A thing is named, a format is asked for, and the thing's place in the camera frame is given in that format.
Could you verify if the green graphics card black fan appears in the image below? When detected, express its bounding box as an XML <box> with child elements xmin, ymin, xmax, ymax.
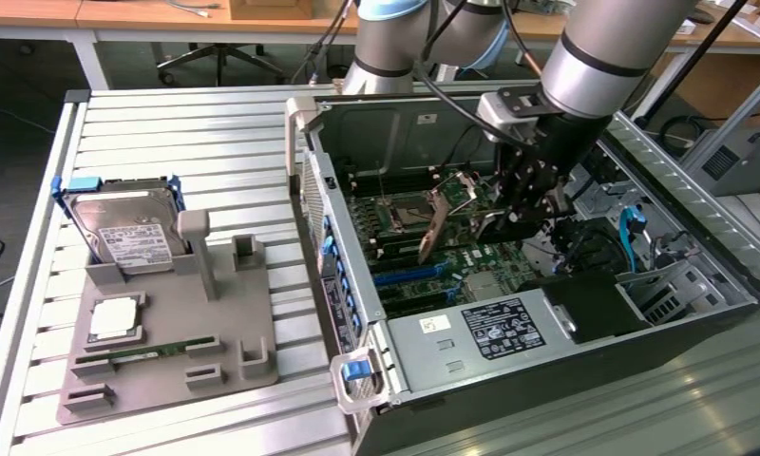
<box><xmin>416</xmin><ymin>189</ymin><xmax>546</xmax><ymax>266</ymax></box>

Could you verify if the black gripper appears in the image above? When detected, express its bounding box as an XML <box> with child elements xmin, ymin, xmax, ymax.
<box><xmin>488</xmin><ymin>113</ymin><xmax>611</xmax><ymax>227</ymax></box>

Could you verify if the black office chair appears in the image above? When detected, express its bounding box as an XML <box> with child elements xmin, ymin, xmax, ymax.
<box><xmin>156</xmin><ymin>42</ymin><xmax>287</xmax><ymax>86</ymax></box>

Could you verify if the grey power supply unit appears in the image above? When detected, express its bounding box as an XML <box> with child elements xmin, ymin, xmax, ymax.
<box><xmin>386</xmin><ymin>290</ymin><xmax>578</xmax><ymax>395</ymax></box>

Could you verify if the green motherboard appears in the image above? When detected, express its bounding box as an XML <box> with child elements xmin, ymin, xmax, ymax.
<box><xmin>344</xmin><ymin>175</ymin><xmax>546</xmax><ymax>319</ymax></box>

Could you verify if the CPU socket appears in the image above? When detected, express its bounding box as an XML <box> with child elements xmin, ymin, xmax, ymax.
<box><xmin>383</xmin><ymin>192</ymin><xmax>439</xmax><ymax>234</ymax></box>

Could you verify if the grey computer tower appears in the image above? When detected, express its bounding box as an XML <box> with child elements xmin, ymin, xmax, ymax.
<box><xmin>701</xmin><ymin>127</ymin><xmax>760</xmax><ymax>197</ymax></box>

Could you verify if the silver CPU chip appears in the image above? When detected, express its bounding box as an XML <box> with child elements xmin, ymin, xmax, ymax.
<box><xmin>88</xmin><ymin>298</ymin><xmax>141</xmax><ymax>341</ymax></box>

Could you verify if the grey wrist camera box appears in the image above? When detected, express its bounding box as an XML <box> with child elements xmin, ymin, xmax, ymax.
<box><xmin>478</xmin><ymin>89</ymin><xmax>563</xmax><ymax>143</ymax></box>

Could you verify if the black tripod pole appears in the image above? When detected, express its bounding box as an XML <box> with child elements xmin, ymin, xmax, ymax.
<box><xmin>633</xmin><ymin>0</ymin><xmax>753</xmax><ymax>125</ymax></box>

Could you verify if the green RAM stick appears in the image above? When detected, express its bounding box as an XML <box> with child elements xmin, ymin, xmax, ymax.
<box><xmin>75</xmin><ymin>345</ymin><xmax>191</xmax><ymax>370</ymax></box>

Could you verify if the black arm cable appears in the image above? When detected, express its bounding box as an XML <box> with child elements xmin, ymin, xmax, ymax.
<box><xmin>416</xmin><ymin>0</ymin><xmax>540</xmax><ymax>149</ymax></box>

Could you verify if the blue wire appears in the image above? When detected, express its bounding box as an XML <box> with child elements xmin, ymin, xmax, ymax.
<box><xmin>619</xmin><ymin>202</ymin><xmax>649</xmax><ymax>276</ymax></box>

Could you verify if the metal socket cover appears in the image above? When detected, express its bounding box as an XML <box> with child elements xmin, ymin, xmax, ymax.
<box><xmin>430</xmin><ymin>171</ymin><xmax>494</xmax><ymax>215</ymax></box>

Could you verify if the silver chipset heatsink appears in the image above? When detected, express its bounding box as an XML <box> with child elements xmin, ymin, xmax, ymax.
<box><xmin>462</xmin><ymin>273</ymin><xmax>507</xmax><ymax>301</ymax></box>

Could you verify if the grey parts rack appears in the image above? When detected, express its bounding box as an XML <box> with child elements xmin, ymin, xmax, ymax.
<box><xmin>56</xmin><ymin>208</ymin><xmax>282</xmax><ymax>427</ymax></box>

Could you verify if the dark RAM stick white label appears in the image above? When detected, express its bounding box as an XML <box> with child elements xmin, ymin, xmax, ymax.
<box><xmin>376</xmin><ymin>232</ymin><xmax>470</xmax><ymax>260</ymax></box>

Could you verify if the blue expansion slot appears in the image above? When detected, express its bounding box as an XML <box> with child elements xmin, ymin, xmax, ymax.
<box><xmin>372</xmin><ymin>264</ymin><xmax>446</xmax><ymax>287</ymax></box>

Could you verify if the hard disk with blue bracket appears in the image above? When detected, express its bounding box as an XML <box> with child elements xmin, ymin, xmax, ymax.
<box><xmin>49</xmin><ymin>174</ymin><xmax>191</xmax><ymax>276</ymax></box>

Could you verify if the black open PC case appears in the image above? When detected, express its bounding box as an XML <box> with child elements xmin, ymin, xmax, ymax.
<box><xmin>284</xmin><ymin>78</ymin><xmax>760</xmax><ymax>456</ymax></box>

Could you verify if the wooden desk white frame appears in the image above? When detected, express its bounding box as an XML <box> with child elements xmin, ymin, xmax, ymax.
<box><xmin>0</xmin><ymin>0</ymin><xmax>363</xmax><ymax>91</ymax></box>
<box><xmin>510</xmin><ymin>0</ymin><xmax>760</xmax><ymax>120</ymax></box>

